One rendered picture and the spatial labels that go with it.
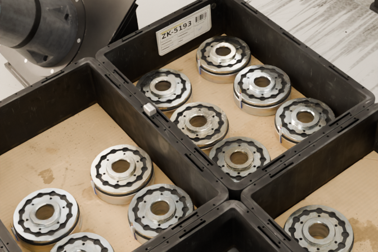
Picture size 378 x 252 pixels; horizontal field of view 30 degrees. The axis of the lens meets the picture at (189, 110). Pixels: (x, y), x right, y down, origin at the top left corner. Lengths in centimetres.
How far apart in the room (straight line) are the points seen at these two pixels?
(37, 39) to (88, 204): 38
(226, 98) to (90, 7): 34
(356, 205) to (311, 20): 63
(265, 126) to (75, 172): 34
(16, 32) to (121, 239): 47
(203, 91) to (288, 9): 46
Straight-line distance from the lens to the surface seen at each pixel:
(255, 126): 124
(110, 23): 137
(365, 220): 113
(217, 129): 119
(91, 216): 115
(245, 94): 125
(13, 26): 135
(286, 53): 128
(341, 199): 115
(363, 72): 154
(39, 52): 143
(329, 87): 122
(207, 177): 104
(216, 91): 130
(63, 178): 120
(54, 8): 141
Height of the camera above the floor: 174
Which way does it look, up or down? 46 degrees down
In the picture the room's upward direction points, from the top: 5 degrees counter-clockwise
